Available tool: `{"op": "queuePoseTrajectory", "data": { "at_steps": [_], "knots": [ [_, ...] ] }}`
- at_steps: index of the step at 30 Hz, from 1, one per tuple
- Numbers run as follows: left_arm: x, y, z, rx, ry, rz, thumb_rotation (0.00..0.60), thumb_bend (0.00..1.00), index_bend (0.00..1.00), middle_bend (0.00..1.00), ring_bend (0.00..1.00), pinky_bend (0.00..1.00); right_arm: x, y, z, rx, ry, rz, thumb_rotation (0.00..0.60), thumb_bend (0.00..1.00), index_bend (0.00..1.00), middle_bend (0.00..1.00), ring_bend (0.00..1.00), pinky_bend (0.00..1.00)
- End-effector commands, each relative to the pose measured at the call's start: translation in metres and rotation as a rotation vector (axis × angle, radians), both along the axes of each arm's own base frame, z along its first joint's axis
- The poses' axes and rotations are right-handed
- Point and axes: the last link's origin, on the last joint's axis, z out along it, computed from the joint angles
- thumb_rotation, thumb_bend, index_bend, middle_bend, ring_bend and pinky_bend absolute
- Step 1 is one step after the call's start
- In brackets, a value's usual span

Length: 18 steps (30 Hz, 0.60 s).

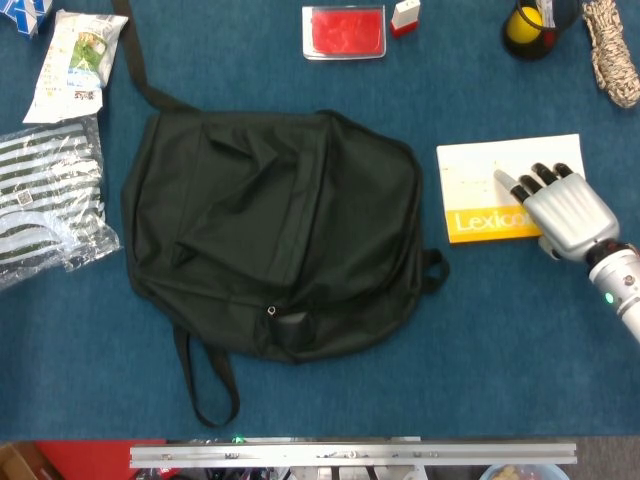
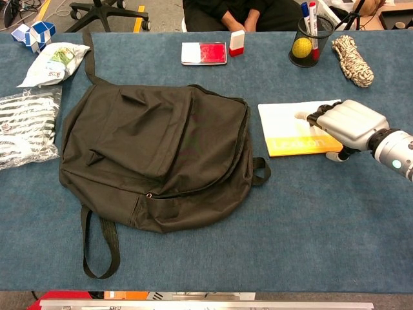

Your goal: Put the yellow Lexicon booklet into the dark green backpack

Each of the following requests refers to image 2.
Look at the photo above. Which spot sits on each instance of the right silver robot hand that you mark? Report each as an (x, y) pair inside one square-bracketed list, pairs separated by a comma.
[(351, 124)]

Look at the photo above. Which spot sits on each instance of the white yellow Lexicon book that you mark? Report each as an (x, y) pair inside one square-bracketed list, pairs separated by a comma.
[(284, 129)]

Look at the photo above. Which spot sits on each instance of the black fabric backpack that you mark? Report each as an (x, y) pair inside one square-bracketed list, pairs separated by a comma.
[(155, 155)]

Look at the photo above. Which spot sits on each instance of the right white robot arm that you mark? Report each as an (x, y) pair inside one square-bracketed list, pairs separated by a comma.
[(395, 155)]

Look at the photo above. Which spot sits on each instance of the seated person in black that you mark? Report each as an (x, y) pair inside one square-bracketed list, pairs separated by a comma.
[(242, 13)]

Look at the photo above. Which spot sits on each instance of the black mesh pen holder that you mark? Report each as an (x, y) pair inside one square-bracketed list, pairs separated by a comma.
[(324, 42)]

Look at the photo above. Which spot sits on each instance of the yellow foam ball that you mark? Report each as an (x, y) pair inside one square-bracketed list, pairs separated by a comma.
[(301, 47)]

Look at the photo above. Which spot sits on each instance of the red cap whiteboard marker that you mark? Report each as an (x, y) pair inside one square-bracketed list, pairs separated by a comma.
[(313, 22)]

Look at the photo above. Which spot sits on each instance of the black tripod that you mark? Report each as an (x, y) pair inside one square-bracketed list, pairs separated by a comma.
[(351, 14)]

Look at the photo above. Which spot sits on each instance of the white folded booklet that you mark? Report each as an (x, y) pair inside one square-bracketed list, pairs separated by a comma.
[(330, 14)]

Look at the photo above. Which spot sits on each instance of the blue cap whiteboard marker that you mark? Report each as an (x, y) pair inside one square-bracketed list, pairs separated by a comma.
[(305, 14)]

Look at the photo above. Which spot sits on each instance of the red white stamp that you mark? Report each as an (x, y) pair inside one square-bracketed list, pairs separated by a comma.
[(237, 43)]

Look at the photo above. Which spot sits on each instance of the red ink pad tin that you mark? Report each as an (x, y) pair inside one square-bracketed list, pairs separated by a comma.
[(209, 53)]

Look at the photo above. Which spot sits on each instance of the black office chair base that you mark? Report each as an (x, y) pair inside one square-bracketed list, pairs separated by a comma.
[(109, 11)]

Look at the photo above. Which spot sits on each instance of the orange box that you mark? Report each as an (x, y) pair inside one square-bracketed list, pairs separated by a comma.
[(129, 295)]

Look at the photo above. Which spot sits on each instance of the white green snack bag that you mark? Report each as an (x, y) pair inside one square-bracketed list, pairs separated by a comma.
[(53, 66)]

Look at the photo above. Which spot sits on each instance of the striped garment in plastic bag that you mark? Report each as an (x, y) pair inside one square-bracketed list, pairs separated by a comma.
[(26, 129)]

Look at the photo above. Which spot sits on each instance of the blue white snake puzzle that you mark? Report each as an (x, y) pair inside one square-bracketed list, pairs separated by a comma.
[(32, 35)]

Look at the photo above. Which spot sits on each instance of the red box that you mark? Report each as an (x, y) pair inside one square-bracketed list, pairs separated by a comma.
[(61, 295)]

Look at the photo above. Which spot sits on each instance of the aluminium profile rail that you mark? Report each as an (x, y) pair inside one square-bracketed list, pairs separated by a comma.
[(206, 305)]

